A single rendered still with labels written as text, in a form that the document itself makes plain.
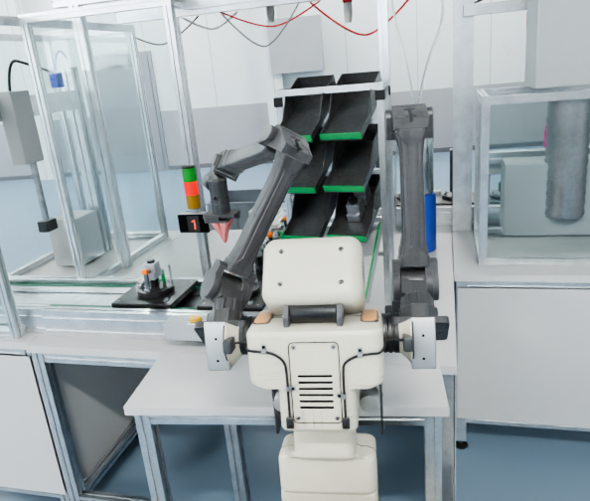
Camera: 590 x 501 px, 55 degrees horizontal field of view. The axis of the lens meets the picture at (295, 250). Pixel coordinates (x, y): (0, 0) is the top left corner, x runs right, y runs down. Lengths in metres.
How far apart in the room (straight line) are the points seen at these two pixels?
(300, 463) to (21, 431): 1.47
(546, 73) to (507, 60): 8.13
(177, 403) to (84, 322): 0.63
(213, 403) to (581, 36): 1.84
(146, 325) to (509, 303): 1.43
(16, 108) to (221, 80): 8.20
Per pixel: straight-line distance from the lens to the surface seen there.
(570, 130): 2.39
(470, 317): 2.48
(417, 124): 1.26
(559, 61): 2.44
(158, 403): 1.70
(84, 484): 2.65
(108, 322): 2.12
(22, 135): 2.65
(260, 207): 1.30
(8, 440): 2.64
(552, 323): 2.52
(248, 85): 10.55
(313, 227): 1.86
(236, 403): 1.63
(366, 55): 10.31
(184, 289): 2.16
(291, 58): 10.13
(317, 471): 1.36
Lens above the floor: 1.74
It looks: 18 degrees down
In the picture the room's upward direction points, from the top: 5 degrees counter-clockwise
